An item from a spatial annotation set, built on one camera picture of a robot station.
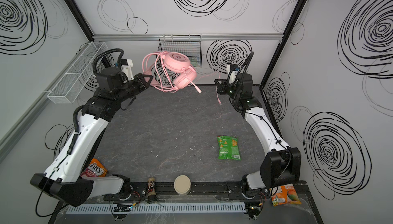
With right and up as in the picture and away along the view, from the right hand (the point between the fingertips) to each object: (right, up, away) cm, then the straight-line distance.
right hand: (214, 79), depth 76 cm
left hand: (-27, 0, -11) cm, 30 cm away
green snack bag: (+9, -38, +9) cm, 40 cm away
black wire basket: (-14, +24, +18) cm, 33 cm away
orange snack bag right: (+33, -55, -5) cm, 64 cm away
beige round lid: (-15, -50, -6) cm, 53 cm away
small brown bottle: (-30, -55, -4) cm, 62 cm away
